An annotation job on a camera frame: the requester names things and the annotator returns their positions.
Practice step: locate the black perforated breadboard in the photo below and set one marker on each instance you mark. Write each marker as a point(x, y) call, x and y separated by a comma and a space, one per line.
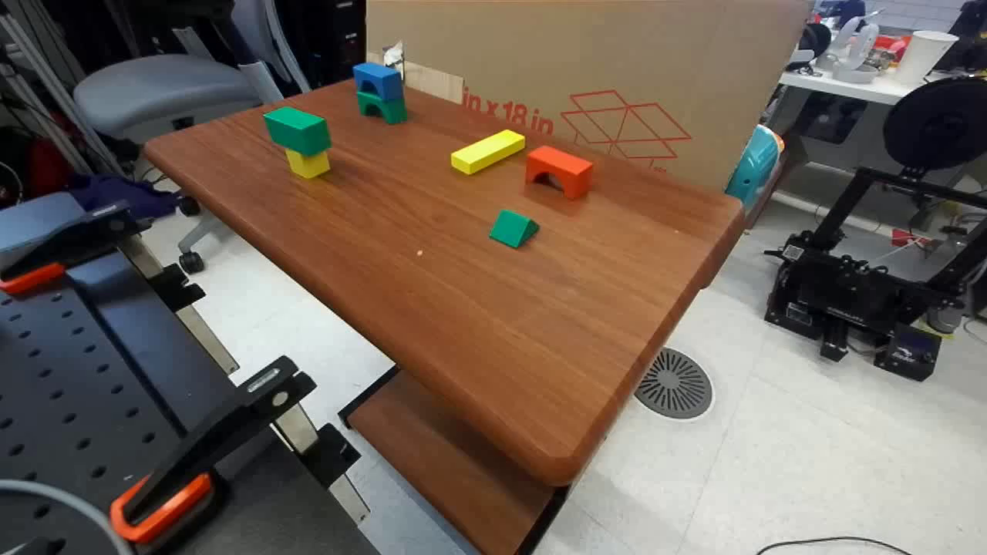
point(62, 411)

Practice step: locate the white background table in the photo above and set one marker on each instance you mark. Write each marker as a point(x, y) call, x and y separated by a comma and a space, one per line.
point(851, 86)

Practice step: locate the crumpled clear plastic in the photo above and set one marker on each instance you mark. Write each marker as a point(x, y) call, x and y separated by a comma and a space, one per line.
point(391, 55)

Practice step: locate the small red item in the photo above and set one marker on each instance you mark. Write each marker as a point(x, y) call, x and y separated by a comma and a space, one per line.
point(891, 46)

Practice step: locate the black filament spool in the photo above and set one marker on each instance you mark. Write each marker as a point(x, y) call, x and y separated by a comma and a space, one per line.
point(936, 123)

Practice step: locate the black 3D printer frame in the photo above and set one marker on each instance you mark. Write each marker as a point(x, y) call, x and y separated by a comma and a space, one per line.
point(822, 293)

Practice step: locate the large cardboard box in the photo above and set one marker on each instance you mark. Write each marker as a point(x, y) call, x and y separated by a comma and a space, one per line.
point(617, 52)

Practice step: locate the green arch block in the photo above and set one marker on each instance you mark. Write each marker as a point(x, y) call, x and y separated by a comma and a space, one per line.
point(395, 113)

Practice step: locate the green wedge block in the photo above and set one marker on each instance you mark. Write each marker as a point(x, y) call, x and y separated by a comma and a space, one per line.
point(510, 230)

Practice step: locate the wooden lower table shelf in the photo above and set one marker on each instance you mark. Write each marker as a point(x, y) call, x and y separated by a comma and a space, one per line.
point(452, 483)

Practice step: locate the blue arch block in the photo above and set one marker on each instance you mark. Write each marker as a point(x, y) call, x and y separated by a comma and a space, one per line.
point(378, 80)

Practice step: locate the grey office chair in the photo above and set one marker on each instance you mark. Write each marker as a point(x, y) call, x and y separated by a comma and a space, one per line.
point(156, 94)

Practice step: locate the green rectangular block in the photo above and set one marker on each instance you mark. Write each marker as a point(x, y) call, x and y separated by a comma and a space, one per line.
point(298, 127)

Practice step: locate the orange arch block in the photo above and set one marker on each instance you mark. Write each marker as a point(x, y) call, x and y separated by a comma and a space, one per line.
point(559, 166)

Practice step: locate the dark blue cloth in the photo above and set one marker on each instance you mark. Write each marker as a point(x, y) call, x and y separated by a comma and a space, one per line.
point(125, 196)

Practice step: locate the round floor drain cover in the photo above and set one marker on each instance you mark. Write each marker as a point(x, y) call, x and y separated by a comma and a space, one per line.
point(674, 383)

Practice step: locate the yellow cube block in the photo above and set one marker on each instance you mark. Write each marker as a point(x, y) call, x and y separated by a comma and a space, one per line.
point(308, 166)

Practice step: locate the long yellow block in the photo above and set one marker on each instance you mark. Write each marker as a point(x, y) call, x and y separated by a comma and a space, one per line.
point(486, 151)

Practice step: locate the small black box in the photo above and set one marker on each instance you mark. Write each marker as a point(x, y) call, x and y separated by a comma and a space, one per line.
point(906, 354)

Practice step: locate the clear plastic bottle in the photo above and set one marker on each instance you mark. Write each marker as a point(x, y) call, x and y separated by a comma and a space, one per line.
point(855, 46)

